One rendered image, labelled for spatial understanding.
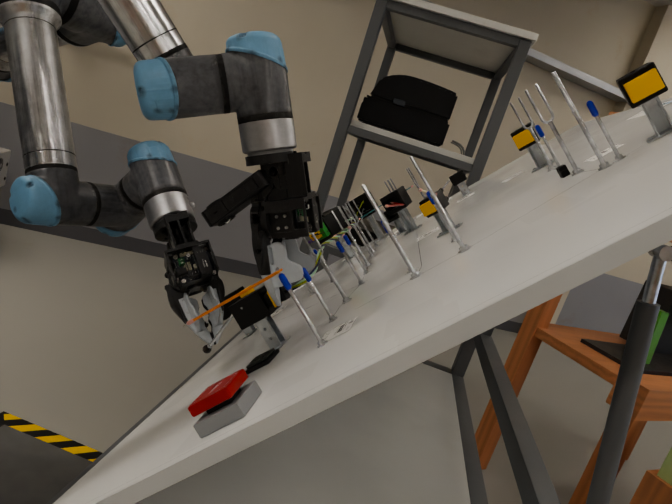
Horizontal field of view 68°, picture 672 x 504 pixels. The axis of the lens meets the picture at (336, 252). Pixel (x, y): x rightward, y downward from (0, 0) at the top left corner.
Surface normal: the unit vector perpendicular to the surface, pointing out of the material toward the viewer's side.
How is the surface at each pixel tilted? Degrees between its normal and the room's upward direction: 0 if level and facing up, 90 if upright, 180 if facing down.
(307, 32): 90
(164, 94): 100
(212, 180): 90
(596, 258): 90
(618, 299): 90
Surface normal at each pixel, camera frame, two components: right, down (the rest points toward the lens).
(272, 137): 0.24, 0.15
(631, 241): -0.17, 0.17
